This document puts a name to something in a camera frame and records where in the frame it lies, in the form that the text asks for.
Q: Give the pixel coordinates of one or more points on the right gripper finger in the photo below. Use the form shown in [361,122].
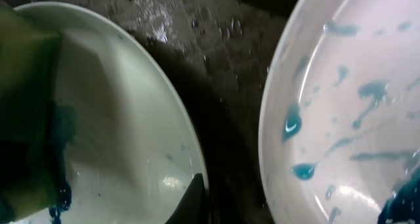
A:
[192,208]

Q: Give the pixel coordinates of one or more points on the white plate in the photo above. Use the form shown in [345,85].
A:
[130,148]
[339,119]

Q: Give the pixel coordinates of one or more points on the green yellow scrubbing sponge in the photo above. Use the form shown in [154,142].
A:
[32,170]

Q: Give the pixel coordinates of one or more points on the large black serving tray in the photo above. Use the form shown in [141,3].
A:
[217,54]

